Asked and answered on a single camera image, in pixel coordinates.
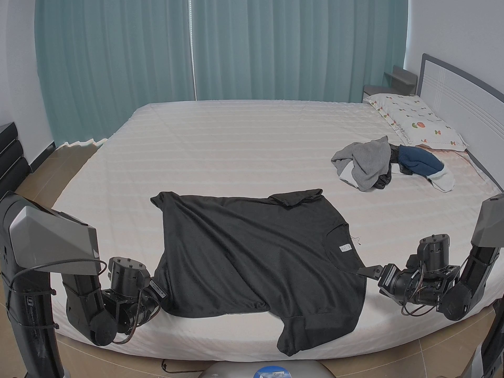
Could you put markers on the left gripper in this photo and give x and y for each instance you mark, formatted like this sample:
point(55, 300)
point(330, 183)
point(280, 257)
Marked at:
point(151, 299)

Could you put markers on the bed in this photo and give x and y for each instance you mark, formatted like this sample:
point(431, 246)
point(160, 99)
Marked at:
point(236, 144)

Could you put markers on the grey garment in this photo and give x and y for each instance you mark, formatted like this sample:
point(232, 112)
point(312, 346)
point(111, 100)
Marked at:
point(368, 160)

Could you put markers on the black garment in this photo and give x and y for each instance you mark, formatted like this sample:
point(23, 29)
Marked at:
point(384, 179)

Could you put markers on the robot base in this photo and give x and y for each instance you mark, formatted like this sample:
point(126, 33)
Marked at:
point(267, 370)

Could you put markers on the dark blue garment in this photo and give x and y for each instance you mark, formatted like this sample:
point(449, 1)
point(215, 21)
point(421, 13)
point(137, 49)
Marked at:
point(421, 162)

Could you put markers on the white printed pillow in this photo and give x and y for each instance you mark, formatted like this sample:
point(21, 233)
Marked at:
point(417, 120)

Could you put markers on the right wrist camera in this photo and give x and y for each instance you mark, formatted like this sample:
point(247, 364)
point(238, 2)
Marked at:
point(413, 262)

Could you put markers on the grey bedside table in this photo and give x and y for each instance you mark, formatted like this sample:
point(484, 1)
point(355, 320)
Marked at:
point(399, 75)

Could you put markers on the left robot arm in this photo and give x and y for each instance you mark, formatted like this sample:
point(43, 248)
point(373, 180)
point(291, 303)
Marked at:
point(51, 234)

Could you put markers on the black chest of drawers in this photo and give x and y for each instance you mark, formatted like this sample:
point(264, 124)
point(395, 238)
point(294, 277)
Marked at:
point(11, 160)

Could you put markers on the white knit garment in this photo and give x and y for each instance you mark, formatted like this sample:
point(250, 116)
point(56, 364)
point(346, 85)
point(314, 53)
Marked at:
point(443, 181)

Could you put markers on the black T-shirt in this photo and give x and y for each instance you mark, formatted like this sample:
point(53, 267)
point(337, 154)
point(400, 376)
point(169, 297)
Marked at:
point(256, 258)

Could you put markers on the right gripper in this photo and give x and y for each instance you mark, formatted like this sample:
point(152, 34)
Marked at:
point(399, 286)

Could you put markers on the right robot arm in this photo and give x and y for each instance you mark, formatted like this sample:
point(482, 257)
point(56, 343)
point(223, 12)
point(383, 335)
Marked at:
point(472, 282)

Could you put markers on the blue-green curtain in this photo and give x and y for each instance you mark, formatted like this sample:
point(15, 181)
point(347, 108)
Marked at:
point(114, 53)
point(299, 34)

